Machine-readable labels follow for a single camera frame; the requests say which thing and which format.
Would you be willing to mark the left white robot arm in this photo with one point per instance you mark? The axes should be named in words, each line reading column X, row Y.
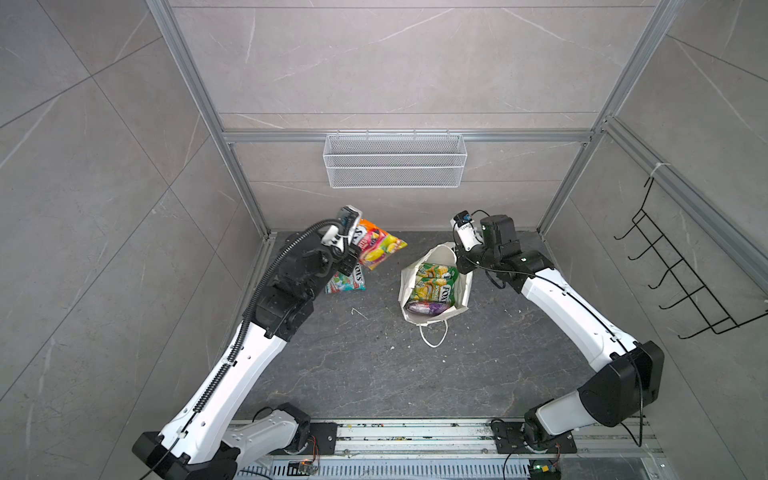
column 200, row 442

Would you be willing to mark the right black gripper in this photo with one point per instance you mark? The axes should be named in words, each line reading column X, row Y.
column 462, row 257

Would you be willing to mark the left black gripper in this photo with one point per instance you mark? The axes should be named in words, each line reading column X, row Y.
column 347, row 262

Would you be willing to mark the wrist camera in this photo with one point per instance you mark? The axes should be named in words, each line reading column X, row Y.
column 464, row 230
column 345, row 225

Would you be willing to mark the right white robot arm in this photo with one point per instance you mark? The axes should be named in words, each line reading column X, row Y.
column 627, row 374

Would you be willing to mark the green yellow Fox's candy bag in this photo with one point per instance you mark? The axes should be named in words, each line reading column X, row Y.
column 434, row 283

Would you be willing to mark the black wire hook rack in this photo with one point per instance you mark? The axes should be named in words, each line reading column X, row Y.
column 679, row 271

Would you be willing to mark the aluminium mounting rail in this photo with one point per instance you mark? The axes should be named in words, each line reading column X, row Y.
column 463, row 448

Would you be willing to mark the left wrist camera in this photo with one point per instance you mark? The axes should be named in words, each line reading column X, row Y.
column 345, row 225

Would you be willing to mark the white printed paper bag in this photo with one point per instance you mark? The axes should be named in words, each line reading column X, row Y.
column 441, row 254

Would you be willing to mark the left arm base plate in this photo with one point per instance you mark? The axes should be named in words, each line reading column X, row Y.
column 319, row 438

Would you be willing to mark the white wire mesh basket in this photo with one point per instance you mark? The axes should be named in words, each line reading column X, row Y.
column 377, row 161

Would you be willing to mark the purple Fox's berries candy bag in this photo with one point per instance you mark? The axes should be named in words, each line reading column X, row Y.
column 426, row 308

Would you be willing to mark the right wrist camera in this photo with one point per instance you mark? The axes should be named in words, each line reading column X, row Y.
column 464, row 230

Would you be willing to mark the green Fox's mint candy bag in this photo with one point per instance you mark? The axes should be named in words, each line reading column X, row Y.
column 342, row 283

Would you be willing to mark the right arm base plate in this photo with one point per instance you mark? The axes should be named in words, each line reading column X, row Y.
column 521, row 437

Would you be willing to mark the pink Fox's fruit candy bag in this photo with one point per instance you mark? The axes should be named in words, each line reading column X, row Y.
column 375, row 244

